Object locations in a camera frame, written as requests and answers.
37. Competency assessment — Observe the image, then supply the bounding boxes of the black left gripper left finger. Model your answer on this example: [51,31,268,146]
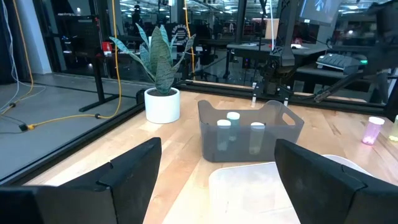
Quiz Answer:
[0,137,163,224]

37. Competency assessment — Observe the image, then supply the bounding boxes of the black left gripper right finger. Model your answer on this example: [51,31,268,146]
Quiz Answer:
[274,138,398,224]

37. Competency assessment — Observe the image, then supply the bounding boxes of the pink medicine bottle white cap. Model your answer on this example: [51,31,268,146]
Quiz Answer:
[361,116,386,146]

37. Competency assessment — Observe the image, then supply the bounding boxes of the yellow-green medicine bottle white cap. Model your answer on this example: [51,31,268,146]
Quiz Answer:
[388,114,398,142]

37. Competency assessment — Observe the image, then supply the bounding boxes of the pale green medicine bottle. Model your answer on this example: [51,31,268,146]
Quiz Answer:
[249,121,266,156]

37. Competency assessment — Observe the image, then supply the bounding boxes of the grey translucent plastic bin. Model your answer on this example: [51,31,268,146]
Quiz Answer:
[197,99,305,163]

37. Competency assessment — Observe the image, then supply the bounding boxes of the teal medicine bottle white cap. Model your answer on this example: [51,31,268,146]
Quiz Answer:
[226,111,241,142]
[216,119,232,152]

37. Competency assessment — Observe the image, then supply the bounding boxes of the snake plant in white pot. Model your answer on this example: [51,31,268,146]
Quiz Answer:
[109,23,197,125]

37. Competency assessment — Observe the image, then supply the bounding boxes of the black desk with single leg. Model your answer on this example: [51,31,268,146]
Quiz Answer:
[55,14,121,113]

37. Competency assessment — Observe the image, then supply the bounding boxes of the black keyboard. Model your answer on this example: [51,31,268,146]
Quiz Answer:
[316,53,362,75]

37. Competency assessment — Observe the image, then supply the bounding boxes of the dark desk behind robot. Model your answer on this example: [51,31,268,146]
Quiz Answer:
[226,42,331,82]

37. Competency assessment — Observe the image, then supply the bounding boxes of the yellow extension cable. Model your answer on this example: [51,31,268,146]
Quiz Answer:
[11,0,124,131]

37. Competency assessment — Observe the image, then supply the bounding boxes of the white cables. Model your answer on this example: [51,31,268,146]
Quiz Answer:
[0,0,47,114]

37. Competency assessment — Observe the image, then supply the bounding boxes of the large dark wall monitor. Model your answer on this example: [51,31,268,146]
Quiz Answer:
[298,0,343,27]

